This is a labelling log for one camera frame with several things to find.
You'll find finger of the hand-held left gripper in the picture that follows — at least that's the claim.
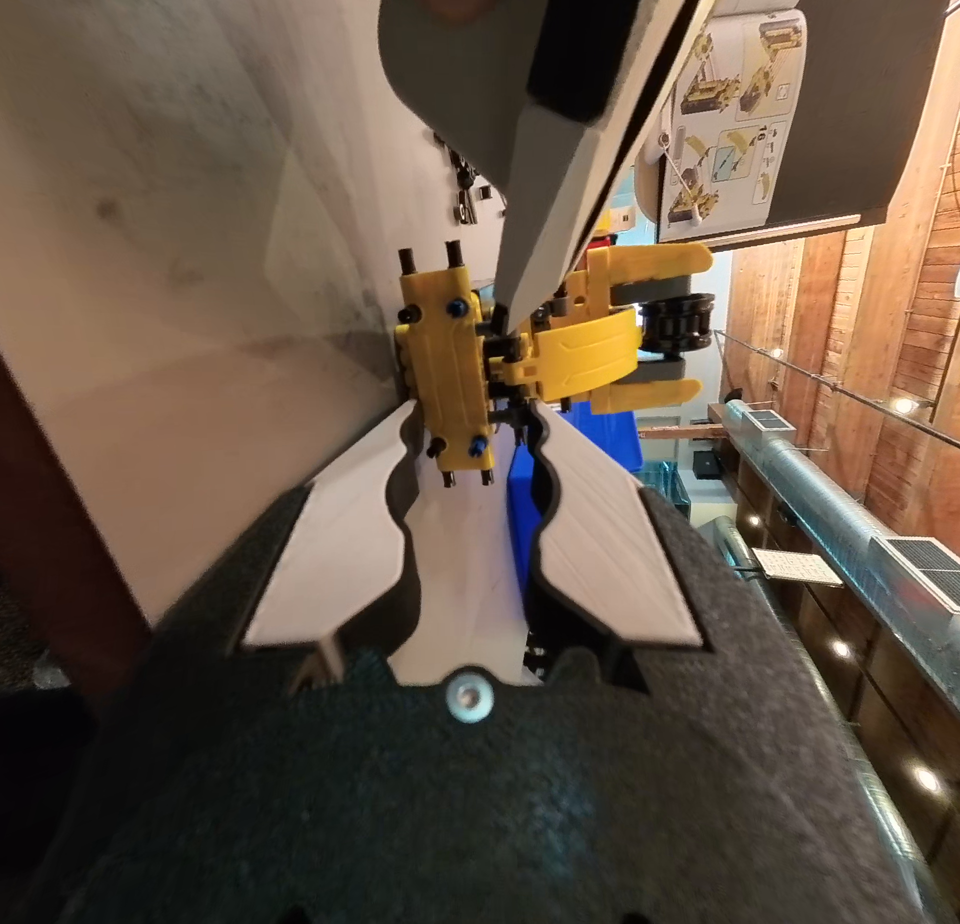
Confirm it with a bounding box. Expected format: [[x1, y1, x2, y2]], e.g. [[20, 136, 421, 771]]
[[496, 0, 725, 333], [585, 0, 751, 261]]

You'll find yellow black toy brick model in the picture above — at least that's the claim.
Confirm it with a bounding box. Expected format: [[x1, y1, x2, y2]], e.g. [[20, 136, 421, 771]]
[[393, 240, 715, 492]]

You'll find building instruction booklet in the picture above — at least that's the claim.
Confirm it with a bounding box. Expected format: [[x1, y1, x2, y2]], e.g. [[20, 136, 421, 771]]
[[656, 0, 813, 229]]

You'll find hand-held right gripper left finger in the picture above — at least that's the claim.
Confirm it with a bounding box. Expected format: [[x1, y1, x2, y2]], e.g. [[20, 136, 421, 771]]
[[240, 399, 425, 679]]

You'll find blue plastic storage bin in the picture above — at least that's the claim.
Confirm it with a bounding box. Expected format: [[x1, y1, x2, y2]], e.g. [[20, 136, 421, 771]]
[[506, 397, 648, 591]]

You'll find white hanging sign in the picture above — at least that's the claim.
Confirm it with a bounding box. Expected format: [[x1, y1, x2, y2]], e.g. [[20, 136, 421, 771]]
[[750, 547, 845, 588]]

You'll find metal air duct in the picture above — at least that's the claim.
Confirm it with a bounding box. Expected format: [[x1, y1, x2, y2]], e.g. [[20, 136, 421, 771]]
[[720, 397, 960, 618]]

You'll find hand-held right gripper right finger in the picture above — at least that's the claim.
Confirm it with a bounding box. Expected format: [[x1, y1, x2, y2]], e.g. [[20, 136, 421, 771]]
[[527, 401, 708, 651]]

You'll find pile of black grey connectors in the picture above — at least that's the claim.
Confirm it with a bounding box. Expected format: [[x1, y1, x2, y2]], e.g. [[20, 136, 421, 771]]
[[433, 130, 513, 226]]

